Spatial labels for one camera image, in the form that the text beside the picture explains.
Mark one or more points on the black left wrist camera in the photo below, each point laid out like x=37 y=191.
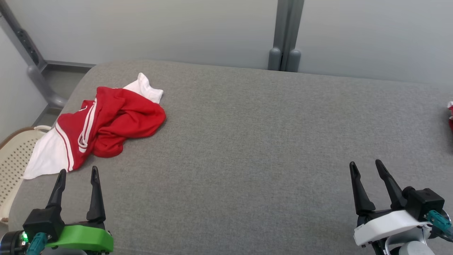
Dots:
x=42 y=223

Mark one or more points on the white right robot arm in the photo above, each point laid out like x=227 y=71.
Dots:
x=414 y=248

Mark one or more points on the teal left camera connector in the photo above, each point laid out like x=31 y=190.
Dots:
x=35 y=244

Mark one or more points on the red Bulls jersey white sleeves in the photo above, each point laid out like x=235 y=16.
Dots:
x=131 y=120

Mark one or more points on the beige perforated laundry basket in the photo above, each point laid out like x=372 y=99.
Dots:
x=12 y=166

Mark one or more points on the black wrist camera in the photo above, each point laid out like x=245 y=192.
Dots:
x=42 y=223
x=424 y=203

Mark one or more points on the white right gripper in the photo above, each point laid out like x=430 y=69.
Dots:
x=385 y=226

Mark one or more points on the red shorts white band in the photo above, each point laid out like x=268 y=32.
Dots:
x=451 y=122

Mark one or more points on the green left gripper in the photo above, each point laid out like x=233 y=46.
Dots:
x=85 y=239

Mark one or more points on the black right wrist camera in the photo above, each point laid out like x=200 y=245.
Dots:
x=424 y=203

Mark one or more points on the grey corner partition post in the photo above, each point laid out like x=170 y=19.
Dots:
x=42 y=85

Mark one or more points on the teal camera connector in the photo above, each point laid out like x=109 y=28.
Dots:
x=439 y=221
x=35 y=244

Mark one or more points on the teal right camera connector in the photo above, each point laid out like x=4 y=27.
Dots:
x=439 y=221

